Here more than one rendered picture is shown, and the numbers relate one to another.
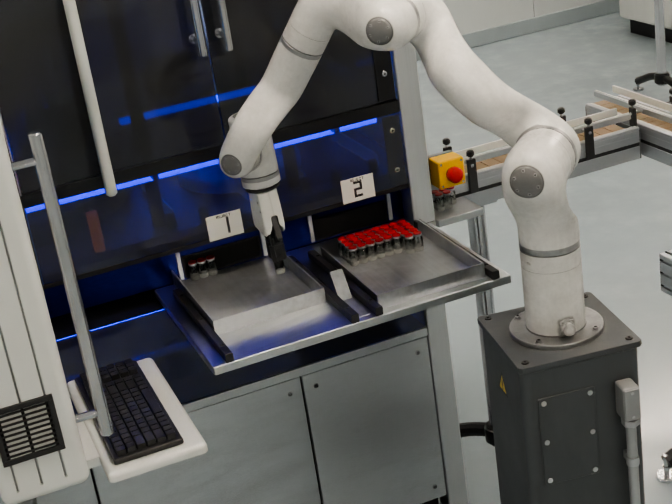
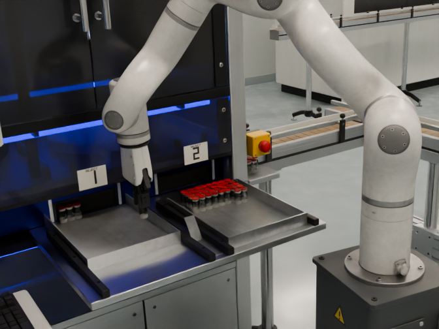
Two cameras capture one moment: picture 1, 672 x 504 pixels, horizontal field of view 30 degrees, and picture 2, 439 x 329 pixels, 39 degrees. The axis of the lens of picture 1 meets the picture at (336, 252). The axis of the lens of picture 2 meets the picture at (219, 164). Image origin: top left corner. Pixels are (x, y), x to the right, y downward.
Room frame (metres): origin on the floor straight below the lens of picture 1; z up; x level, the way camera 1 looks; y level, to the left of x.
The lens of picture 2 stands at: (1.07, 0.26, 1.61)
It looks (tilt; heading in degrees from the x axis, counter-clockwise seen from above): 19 degrees down; 347
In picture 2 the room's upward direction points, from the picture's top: 2 degrees counter-clockwise
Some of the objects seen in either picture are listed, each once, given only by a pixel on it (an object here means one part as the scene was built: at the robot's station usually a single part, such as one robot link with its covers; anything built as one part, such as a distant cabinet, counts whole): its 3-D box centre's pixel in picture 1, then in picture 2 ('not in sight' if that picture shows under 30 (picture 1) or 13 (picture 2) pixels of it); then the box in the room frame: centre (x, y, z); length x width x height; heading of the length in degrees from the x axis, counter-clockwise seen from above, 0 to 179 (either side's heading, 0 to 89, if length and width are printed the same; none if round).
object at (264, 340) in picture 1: (326, 286); (176, 229); (2.64, 0.03, 0.87); 0.70 x 0.48 x 0.02; 109
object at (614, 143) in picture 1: (519, 156); (295, 138); (3.18, -0.53, 0.92); 0.69 x 0.16 x 0.16; 109
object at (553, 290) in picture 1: (553, 287); (385, 233); (2.28, -0.42, 0.95); 0.19 x 0.19 x 0.18
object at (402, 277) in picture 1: (399, 261); (234, 210); (2.65, -0.14, 0.90); 0.34 x 0.26 x 0.04; 19
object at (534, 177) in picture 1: (540, 194); (390, 153); (2.25, -0.41, 1.16); 0.19 x 0.12 x 0.24; 154
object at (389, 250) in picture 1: (384, 246); (218, 198); (2.73, -0.11, 0.90); 0.18 x 0.02 x 0.05; 109
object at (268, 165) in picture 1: (252, 143); (128, 105); (2.55, 0.14, 1.26); 0.09 x 0.08 x 0.13; 155
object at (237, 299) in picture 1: (245, 285); (109, 228); (2.65, 0.22, 0.90); 0.34 x 0.26 x 0.04; 19
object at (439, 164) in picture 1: (445, 169); (255, 143); (2.95, -0.30, 1.00); 0.08 x 0.07 x 0.07; 19
